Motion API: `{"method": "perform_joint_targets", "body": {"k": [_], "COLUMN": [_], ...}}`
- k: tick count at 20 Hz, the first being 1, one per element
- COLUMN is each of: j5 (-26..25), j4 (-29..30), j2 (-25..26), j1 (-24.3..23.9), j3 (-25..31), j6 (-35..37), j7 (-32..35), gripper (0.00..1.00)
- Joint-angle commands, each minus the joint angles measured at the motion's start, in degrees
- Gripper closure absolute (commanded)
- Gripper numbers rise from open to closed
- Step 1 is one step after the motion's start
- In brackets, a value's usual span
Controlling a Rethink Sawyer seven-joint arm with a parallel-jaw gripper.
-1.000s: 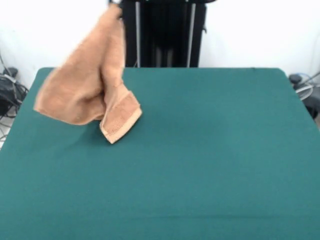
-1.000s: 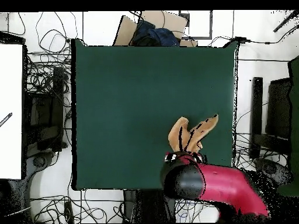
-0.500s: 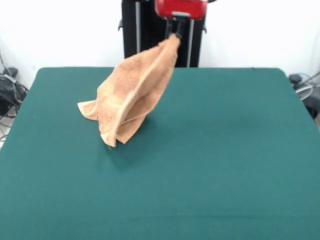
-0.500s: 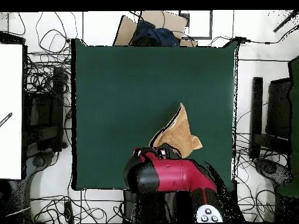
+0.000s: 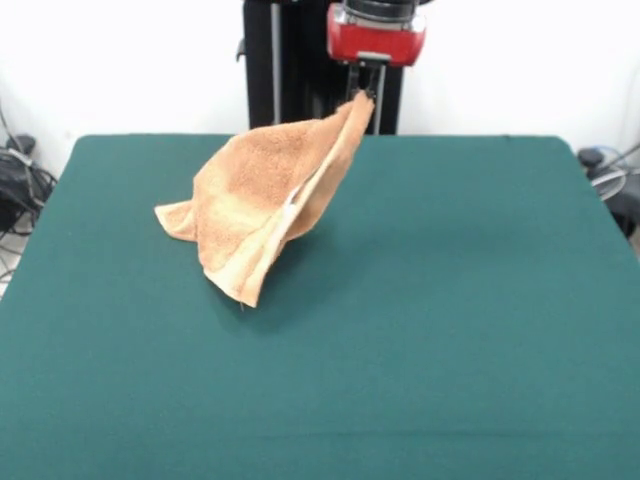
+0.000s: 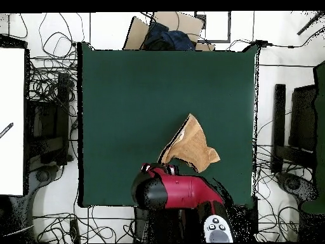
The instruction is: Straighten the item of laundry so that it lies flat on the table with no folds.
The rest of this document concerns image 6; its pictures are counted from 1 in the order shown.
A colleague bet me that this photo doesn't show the orange terry towel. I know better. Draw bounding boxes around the orange terry towel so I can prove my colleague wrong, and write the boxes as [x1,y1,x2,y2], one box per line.
[157,113,221,173]

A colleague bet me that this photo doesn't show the dark green table cloth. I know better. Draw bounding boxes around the dark green table cloth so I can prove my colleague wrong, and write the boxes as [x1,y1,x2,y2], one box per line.
[76,41,260,209]

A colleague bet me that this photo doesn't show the black power strip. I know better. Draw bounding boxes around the black power strip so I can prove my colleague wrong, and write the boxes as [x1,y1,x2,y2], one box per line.
[69,219,81,243]

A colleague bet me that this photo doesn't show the black stand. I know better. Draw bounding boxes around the black stand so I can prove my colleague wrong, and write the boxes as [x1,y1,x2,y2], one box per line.
[25,72,74,170]
[270,83,318,175]

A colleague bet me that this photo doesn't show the black box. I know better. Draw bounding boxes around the black box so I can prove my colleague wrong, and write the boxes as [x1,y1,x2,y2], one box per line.
[249,195,259,235]

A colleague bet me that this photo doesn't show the dark blue jeans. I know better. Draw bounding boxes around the dark blue jeans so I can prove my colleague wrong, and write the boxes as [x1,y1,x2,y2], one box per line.
[142,21,197,51]

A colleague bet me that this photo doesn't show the black marker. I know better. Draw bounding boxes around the black marker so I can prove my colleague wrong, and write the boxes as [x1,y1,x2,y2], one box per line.
[0,122,14,139]

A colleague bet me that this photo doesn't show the white panel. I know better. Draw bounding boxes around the white panel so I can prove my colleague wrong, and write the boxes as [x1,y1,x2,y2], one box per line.
[0,47,25,196]

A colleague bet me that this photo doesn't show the black tripod leg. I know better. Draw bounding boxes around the black tripod leg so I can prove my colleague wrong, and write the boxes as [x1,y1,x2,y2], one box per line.
[296,11,325,36]

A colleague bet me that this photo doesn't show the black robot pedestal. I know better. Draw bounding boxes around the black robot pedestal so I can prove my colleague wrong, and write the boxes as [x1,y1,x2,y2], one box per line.
[133,207,205,243]

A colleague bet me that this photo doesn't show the black square frame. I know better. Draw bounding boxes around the black square frame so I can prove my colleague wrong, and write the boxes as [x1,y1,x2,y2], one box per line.
[194,11,232,43]

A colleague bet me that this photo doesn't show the thin black cable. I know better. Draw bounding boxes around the thin black cable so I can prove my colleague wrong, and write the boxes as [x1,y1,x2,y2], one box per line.
[227,25,325,51]

